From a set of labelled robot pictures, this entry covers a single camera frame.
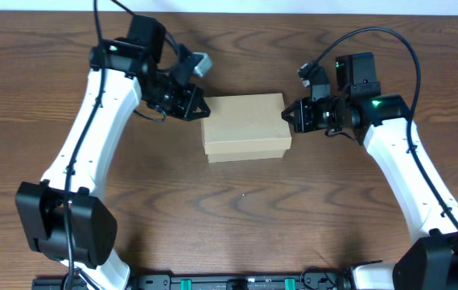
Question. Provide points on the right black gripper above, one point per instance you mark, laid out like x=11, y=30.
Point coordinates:
x=304, y=115

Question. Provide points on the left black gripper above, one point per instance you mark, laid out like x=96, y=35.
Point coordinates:
x=186, y=101

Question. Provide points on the cardboard box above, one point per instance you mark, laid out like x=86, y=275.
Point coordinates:
x=245, y=127

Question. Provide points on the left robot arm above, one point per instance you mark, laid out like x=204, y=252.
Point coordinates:
x=63, y=215

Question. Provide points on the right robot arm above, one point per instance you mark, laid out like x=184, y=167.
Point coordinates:
x=379, y=124

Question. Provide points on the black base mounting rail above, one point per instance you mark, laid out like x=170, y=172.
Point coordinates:
x=306, y=280

